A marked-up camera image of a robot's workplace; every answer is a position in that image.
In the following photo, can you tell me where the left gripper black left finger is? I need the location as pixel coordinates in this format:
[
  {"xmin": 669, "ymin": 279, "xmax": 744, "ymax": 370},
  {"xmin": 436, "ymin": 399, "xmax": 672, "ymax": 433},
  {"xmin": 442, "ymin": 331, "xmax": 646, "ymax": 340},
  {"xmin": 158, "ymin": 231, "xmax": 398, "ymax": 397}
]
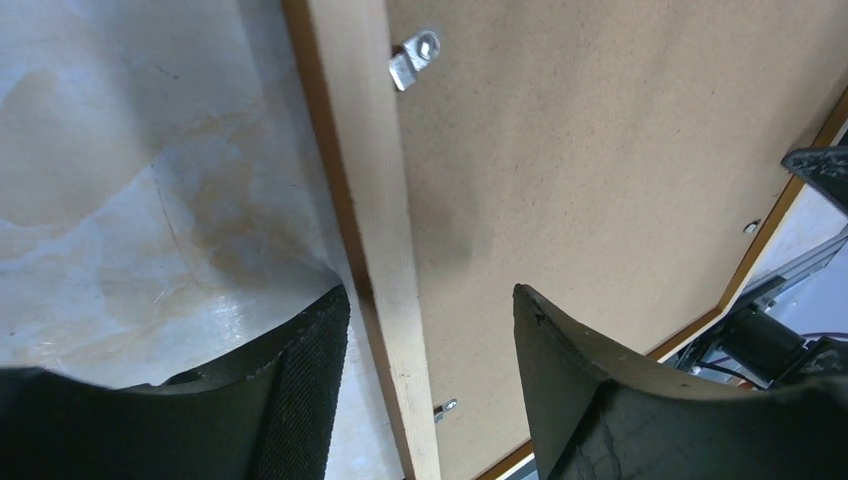
[{"xmin": 1, "ymin": 286, "xmax": 350, "ymax": 479}]

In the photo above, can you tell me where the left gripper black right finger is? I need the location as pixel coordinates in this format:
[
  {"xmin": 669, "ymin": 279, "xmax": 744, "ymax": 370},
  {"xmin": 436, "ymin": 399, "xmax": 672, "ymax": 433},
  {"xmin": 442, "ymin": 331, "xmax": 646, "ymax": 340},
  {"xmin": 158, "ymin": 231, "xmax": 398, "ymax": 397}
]
[{"xmin": 513, "ymin": 284, "xmax": 847, "ymax": 479}]

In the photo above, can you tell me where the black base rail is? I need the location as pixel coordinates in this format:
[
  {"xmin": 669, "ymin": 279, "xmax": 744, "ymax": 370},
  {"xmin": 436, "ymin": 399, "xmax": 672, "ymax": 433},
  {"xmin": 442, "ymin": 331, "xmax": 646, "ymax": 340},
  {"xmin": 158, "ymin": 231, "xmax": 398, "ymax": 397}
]
[{"xmin": 670, "ymin": 276, "xmax": 847, "ymax": 389}]

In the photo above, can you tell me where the metal retaining clip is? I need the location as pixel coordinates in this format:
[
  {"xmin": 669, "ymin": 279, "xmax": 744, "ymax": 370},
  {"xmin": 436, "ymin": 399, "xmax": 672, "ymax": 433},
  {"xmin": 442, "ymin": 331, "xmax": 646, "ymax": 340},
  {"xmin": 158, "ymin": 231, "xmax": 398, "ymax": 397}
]
[
  {"xmin": 433, "ymin": 398, "xmax": 458, "ymax": 424},
  {"xmin": 388, "ymin": 29, "xmax": 441, "ymax": 92},
  {"xmin": 743, "ymin": 219, "xmax": 762, "ymax": 234}
]

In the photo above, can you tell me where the brown cardboard backing board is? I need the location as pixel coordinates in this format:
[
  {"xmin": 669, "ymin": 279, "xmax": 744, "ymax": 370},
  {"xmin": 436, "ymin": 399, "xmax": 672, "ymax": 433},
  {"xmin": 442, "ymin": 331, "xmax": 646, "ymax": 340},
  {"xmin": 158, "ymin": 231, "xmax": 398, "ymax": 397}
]
[{"xmin": 387, "ymin": 1, "xmax": 847, "ymax": 479}]

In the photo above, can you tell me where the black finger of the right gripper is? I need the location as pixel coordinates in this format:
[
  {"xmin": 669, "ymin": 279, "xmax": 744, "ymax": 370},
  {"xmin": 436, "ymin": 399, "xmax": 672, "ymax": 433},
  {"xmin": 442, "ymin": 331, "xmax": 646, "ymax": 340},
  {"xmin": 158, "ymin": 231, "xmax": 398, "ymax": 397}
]
[{"xmin": 781, "ymin": 145, "xmax": 847, "ymax": 214}]

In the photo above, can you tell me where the wooden picture frame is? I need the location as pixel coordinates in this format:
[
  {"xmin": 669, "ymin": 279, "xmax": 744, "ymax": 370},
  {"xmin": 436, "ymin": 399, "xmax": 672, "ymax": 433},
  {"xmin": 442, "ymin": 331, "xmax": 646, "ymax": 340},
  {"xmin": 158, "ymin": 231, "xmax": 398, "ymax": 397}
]
[{"xmin": 280, "ymin": 0, "xmax": 848, "ymax": 480}]

